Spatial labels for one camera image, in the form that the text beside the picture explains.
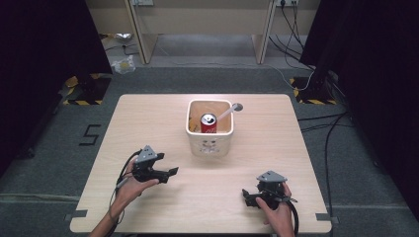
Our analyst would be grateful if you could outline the black wall cables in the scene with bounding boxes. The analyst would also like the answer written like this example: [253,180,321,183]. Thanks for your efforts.
[268,3,315,72]

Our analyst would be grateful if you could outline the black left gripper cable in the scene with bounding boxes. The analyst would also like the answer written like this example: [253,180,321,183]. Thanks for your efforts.
[107,149,142,237]

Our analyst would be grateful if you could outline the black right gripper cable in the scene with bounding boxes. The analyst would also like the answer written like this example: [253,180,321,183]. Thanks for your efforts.
[281,196,300,236]

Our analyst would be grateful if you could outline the black stand base hazard tape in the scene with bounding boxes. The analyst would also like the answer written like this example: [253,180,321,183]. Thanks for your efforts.
[62,72,113,107]
[290,76,338,106]

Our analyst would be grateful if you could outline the black floor cables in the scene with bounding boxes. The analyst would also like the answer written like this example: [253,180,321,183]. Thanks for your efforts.
[297,112,350,218]

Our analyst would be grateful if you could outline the white drinking straw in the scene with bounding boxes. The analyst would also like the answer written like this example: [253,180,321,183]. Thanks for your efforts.
[216,103,241,122]

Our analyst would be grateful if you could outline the grey tape strip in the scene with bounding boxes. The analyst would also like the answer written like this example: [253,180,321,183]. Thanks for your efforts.
[315,212,340,225]
[63,209,89,222]

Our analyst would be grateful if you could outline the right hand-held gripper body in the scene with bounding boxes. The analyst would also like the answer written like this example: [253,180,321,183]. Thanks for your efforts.
[256,170,289,210]

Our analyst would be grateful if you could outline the cream square bin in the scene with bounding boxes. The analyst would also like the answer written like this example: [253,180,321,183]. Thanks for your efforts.
[185,99,235,157]

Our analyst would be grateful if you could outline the clear plastic bag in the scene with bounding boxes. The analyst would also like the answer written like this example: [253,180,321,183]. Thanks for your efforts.
[111,54,136,75]

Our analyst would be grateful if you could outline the person's right hand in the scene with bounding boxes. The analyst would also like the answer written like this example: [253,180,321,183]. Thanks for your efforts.
[256,183,294,231]

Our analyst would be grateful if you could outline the person's left hand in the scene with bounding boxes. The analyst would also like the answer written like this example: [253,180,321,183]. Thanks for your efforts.
[113,160,160,211]

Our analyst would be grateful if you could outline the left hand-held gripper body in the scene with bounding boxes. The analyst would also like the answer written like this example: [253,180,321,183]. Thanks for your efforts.
[131,144,162,184]

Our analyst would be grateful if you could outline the black curtain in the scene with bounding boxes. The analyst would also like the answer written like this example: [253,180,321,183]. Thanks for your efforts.
[0,0,113,176]
[299,0,419,221]

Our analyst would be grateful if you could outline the crumpled silver foil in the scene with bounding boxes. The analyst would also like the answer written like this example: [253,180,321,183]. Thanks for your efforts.
[113,32,133,43]

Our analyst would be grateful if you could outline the red soda can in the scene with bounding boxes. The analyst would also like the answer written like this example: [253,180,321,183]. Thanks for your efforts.
[200,113,218,134]

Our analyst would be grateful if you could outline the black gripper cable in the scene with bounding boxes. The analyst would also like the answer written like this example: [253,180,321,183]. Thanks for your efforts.
[107,149,142,237]
[281,196,300,236]

